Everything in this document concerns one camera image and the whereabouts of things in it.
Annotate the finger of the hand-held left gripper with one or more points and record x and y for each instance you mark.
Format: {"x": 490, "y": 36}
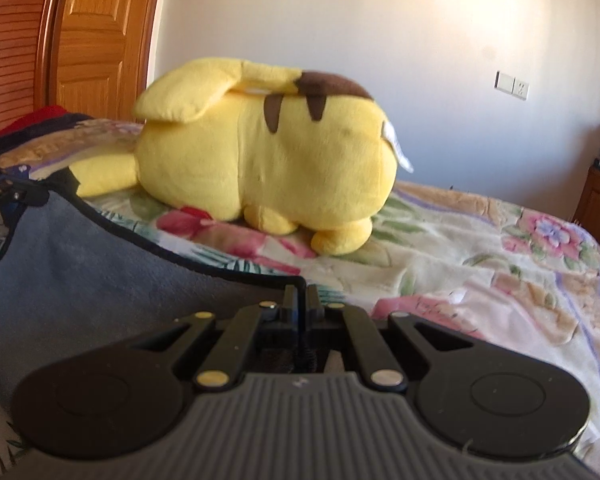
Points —
{"x": 15, "y": 191}

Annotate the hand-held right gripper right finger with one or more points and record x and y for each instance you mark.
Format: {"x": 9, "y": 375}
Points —
{"x": 313, "y": 314}

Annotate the yellow plush toy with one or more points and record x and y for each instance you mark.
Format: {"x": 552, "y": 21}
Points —
{"x": 260, "y": 160}

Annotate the red cloth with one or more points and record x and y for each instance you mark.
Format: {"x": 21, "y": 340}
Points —
{"x": 35, "y": 117}

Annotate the white wall socket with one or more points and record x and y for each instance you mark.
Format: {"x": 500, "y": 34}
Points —
{"x": 520, "y": 89}

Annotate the wooden panel door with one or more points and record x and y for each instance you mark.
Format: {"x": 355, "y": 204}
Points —
{"x": 97, "y": 35}

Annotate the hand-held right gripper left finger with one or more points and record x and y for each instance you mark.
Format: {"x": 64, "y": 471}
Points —
{"x": 291, "y": 312}

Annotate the grey towel with black edge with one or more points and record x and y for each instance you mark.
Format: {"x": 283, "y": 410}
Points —
{"x": 80, "y": 270}

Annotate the floral blanket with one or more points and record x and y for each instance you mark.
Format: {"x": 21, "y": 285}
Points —
{"x": 480, "y": 265}

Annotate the wooden louvered closet door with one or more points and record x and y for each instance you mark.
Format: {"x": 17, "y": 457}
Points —
{"x": 10, "y": 35}

